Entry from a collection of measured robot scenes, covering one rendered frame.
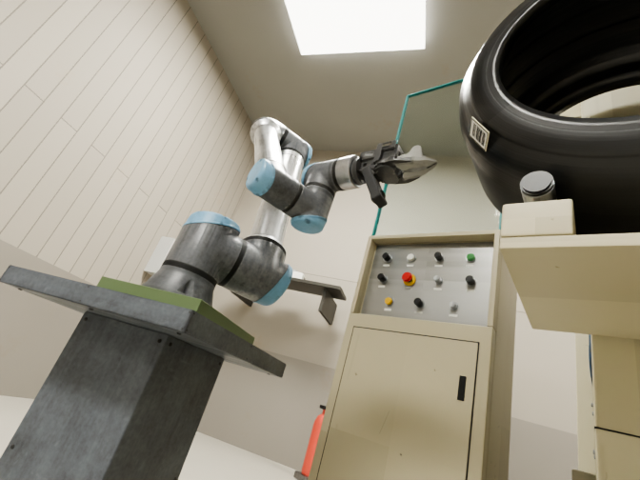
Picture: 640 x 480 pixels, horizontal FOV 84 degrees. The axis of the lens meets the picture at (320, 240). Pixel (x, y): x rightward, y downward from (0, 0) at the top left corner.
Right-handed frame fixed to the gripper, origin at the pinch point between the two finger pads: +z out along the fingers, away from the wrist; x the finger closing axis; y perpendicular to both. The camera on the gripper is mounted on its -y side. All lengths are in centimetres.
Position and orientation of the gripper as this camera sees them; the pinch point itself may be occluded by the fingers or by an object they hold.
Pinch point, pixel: (430, 165)
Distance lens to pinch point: 88.3
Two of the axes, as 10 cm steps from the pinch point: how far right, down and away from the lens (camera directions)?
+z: 8.0, -0.4, -6.1
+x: 5.4, 5.0, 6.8
